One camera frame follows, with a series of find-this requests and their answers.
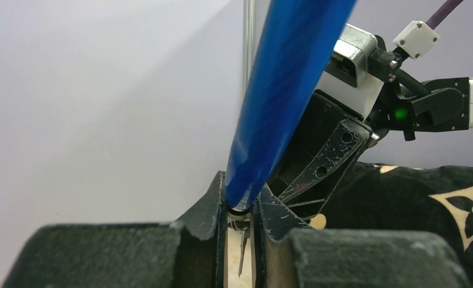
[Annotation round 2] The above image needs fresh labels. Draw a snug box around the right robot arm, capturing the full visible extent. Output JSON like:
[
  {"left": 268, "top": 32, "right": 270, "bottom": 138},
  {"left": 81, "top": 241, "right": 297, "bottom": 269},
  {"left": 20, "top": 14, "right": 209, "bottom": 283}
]
[{"left": 267, "top": 77, "right": 473, "bottom": 220}]

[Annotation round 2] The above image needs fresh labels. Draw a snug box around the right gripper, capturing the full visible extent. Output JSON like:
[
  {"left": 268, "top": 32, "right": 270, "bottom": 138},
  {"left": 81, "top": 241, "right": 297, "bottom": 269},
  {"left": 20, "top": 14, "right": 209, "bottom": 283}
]
[{"left": 267, "top": 89, "right": 373, "bottom": 220}]

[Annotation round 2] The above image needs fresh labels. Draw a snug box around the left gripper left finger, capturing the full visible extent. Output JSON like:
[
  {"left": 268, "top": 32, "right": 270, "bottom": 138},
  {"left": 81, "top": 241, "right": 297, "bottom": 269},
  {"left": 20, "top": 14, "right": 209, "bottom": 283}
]
[{"left": 3, "top": 171, "right": 226, "bottom": 287}]

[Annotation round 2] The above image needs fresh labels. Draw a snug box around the metal corner post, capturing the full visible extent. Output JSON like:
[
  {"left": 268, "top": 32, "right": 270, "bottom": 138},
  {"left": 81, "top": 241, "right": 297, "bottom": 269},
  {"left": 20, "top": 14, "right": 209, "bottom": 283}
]
[{"left": 243, "top": 0, "right": 256, "bottom": 93}]

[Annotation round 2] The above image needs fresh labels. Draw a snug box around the black floral blanket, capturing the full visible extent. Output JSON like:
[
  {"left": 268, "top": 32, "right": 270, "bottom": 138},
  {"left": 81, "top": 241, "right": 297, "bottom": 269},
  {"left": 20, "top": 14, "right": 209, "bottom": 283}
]
[{"left": 310, "top": 162, "right": 473, "bottom": 285}]

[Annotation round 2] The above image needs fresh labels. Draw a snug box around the small key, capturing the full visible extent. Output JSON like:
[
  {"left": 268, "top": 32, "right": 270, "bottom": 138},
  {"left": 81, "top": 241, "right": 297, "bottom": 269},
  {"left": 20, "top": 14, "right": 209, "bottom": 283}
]
[{"left": 228, "top": 219, "right": 250, "bottom": 278}]

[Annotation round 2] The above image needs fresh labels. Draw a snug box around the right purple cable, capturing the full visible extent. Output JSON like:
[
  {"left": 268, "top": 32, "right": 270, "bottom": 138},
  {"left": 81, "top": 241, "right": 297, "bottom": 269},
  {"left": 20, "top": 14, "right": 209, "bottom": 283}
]
[{"left": 369, "top": 0, "right": 466, "bottom": 98}]

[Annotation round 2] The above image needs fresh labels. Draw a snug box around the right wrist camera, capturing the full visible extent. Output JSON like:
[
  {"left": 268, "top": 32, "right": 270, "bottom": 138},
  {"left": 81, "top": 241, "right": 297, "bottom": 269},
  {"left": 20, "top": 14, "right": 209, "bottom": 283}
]
[{"left": 316, "top": 23, "right": 384, "bottom": 119}]

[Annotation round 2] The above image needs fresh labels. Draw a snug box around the blue cable lock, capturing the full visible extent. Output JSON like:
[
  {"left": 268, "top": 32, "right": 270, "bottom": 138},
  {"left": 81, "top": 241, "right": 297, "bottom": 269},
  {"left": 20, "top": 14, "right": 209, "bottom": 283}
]
[{"left": 225, "top": 0, "right": 355, "bottom": 212}]

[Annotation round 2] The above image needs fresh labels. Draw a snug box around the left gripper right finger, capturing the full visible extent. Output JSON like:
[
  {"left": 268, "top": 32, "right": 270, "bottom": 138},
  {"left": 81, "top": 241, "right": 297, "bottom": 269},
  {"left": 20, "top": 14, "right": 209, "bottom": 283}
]
[{"left": 252, "top": 187, "right": 471, "bottom": 287}]

